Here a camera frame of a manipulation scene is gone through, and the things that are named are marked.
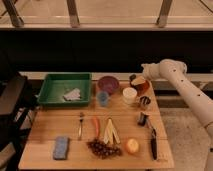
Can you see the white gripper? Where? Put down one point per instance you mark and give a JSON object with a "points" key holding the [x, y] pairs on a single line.
{"points": [[151, 71]]}

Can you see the bunch of dark grapes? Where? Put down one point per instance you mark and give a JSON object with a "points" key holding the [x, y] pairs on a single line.
{"points": [[102, 150]]}

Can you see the metal cup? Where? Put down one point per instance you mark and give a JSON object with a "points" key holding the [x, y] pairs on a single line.
{"points": [[144, 102]]}

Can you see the blue sponge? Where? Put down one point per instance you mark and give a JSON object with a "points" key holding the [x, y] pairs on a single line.
{"points": [[60, 148]]}

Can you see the orange carrot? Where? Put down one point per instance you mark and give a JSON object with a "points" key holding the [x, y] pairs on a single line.
{"points": [[97, 126]]}

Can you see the blue plastic cup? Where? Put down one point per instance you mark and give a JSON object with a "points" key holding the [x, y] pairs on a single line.
{"points": [[103, 98]]}

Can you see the metal fork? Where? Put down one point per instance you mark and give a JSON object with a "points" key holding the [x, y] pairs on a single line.
{"points": [[81, 118]]}

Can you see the black handled knife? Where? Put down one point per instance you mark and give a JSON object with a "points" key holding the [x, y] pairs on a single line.
{"points": [[153, 140]]}

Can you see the green plastic tray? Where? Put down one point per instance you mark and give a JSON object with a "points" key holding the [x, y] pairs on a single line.
{"points": [[56, 85]]}

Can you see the wooden table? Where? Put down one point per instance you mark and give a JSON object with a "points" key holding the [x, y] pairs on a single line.
{"points": [[50, 123]]}

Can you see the crumpled white cloth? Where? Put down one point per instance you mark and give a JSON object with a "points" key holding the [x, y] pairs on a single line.
{"points": [[72, 95]]}

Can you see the small black can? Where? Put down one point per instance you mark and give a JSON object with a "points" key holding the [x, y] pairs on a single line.
{"points": [[142, 119]]}

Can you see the orange fruit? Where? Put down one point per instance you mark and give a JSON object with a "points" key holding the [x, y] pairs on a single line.
{"points": [[132, 146]]}

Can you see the red bowl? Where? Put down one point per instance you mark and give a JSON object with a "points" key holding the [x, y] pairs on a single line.
{"points": [[141, 85]]}

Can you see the white cup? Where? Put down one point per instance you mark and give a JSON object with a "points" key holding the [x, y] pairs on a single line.
{"points": [[129, 95]]}

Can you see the dark chair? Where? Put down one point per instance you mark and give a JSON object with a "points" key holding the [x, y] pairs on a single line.
{"points": [[16, 100]]}

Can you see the purple bowl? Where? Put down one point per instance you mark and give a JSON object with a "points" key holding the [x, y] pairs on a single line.
{"points": [[108, 83]]}

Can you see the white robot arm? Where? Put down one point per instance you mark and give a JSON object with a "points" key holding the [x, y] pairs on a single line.
{"points": [[199, 103]]}

